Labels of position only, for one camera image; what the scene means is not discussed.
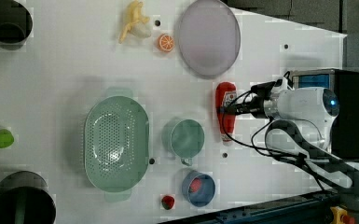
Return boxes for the blue metal frame rail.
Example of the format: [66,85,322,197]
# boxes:
[159,190,340,224]

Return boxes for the red toy in blue cup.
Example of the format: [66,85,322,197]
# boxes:
[189,178,202,192]

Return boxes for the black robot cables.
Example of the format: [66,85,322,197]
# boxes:
[220,71,359,200]

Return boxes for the orange slice toy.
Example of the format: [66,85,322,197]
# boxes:
[158,34,174,52]

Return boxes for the green mug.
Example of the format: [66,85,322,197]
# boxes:
[161,119,205,166]

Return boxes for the red plush ketchup bottle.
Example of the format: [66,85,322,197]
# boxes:
[215,82,237,142]

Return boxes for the black cylinder upper left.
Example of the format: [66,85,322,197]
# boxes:
[0,0,33,44]

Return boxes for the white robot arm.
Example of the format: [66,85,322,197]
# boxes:
[215,87,339,153]

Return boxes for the green lime toy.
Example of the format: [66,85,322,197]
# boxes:
[0,129,14,148]

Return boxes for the red strawberry toy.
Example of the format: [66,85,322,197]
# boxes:
[161,195,175,210]

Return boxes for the black cylinder lower left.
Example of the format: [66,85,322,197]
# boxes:
[0,171,56,224]

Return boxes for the yellow red emergency button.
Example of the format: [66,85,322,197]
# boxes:
[330,206,356,224]

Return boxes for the green oval strainer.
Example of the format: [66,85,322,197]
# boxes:
[83,88,149,203]

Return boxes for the black cylinder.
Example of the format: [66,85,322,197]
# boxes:
[0,171,56,224]
[0,0,33,44]

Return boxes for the yellow peeled banana toy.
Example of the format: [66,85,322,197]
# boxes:
[118,0,151,44]

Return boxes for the grey round plate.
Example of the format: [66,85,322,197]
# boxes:
[176,0,241,77]

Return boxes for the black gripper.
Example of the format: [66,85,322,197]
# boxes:
[217,96,268,119]

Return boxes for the blue cup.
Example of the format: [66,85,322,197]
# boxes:
[182,170,215,207]

